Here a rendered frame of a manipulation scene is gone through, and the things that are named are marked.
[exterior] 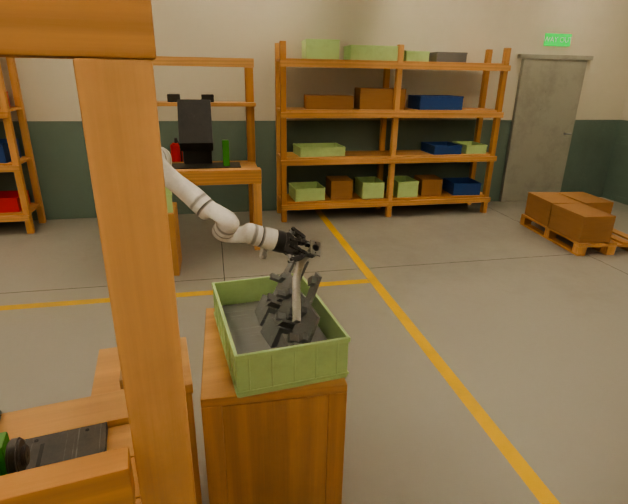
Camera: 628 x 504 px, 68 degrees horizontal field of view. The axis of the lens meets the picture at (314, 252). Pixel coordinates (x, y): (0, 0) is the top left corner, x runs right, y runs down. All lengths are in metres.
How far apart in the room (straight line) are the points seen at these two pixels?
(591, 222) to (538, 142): 2.51
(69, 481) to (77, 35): 0.61
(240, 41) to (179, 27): 0.74
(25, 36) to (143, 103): 0.14
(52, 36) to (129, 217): 0.23
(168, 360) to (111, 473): 0.18
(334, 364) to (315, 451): 0.37
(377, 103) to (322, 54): 0.93
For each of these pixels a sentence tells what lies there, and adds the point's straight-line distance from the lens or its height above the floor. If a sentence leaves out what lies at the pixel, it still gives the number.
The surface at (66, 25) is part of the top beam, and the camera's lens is 0.66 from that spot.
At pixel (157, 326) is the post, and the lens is 0.74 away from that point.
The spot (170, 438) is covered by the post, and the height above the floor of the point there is 1.27.
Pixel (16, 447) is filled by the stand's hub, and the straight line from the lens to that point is 1.14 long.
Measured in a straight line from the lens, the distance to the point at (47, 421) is 1.60.
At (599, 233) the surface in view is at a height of 0.25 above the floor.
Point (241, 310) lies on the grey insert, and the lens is 2.12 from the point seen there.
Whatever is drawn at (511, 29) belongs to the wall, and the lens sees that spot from 7.73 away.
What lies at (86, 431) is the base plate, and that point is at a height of 0.90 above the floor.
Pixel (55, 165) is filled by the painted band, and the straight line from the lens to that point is 6.86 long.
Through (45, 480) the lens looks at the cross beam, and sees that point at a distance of 0.85.
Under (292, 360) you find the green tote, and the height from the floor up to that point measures 0.90.
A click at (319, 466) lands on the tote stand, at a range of 1.98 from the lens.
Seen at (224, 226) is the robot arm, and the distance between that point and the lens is 1.48.
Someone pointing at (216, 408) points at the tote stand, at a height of 0.75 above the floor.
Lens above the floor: 1.84
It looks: 21 degrees down
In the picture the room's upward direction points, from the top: 1 degrees clockwise
